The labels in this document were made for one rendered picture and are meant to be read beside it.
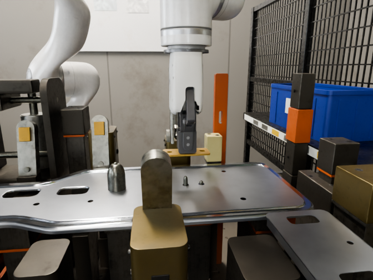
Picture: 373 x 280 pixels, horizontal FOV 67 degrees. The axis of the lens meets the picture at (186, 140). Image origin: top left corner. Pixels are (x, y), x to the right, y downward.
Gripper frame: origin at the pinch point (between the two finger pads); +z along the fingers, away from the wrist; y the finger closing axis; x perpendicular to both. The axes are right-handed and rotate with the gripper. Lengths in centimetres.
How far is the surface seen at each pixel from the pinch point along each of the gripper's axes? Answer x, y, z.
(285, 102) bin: 35.0, -33.7, -2.0
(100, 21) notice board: -51, -244, -54
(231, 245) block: 4.1, 16.4, 10.7
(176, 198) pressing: -2.4, 5.5, 8.7
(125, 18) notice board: -27, -242, -57
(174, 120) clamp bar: -0.9, -14.5, -0.8
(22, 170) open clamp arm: -33.8, -11.6, 8.6
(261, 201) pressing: 11.3, 8.4, 8.7
